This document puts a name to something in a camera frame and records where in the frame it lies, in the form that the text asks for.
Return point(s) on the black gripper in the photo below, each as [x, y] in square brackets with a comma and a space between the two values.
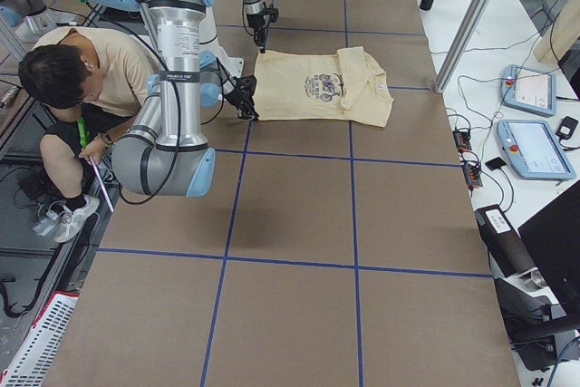
[255, 21]
[238, 96]

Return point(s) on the cream long sleeve t-shirt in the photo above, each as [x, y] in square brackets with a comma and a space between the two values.
[348, 85]

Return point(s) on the brown paper table mat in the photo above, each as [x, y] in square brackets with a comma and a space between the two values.
[327, 253]

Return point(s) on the person in beige shirt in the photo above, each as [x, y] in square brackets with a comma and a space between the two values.
[95, 73]

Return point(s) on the upper teach pendant tablet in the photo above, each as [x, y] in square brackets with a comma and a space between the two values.
[529, 90]

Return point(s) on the teach pendant tablet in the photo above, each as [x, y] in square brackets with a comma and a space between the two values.
[529, 90]
[533, 151]

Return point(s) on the lower teach pendant tablet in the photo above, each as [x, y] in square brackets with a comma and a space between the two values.
[533, 151]

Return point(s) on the black brown cylinder device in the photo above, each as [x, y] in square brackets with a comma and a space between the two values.
[503, 242]

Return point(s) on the wooden beam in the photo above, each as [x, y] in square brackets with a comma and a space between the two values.
[561, 35]

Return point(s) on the black power adapter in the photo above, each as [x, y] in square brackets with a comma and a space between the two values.
[566, 128]

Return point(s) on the black monitor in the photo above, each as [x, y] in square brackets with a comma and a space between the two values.
[551, 238]

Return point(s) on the white plastic basket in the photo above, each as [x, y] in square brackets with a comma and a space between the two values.
[35, 356]

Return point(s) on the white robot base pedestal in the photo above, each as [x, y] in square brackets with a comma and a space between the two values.
[202, 35]

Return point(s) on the green handled grabber stick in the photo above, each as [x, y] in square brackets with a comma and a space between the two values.
[84, 141]

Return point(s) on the aluminium frame post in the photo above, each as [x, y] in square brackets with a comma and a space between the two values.
[466, 30]

